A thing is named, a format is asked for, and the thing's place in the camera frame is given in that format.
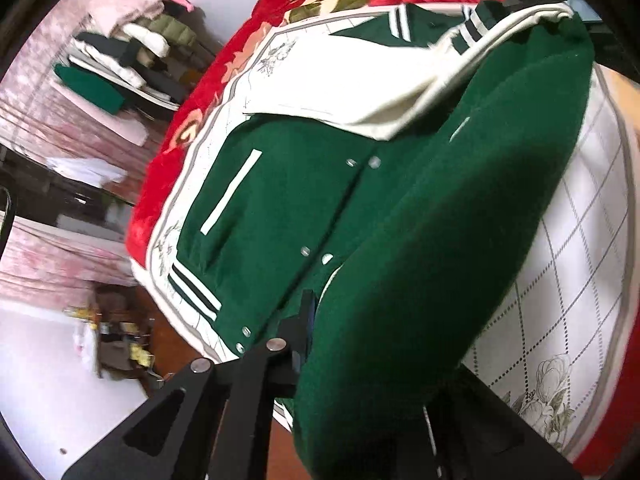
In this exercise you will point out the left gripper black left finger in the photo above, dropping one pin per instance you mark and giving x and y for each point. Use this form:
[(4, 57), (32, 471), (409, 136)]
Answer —
[(211, 421)]

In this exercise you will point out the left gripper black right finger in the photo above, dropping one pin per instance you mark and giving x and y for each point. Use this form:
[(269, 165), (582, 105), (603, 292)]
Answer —
[(478, 436)]

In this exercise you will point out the green white varsity jacket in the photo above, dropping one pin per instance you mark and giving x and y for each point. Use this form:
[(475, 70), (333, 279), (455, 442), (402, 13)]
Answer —
[(399, 170)]

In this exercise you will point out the clothes pile on rack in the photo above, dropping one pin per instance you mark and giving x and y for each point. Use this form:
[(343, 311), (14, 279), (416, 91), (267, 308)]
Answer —
[(132, 62)]

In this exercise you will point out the cluttered low table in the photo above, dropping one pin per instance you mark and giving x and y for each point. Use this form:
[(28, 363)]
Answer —
[(113, 335)]

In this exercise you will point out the red floral blanket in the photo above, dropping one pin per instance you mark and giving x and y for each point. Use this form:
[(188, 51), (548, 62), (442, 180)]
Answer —
[(200, 110)]

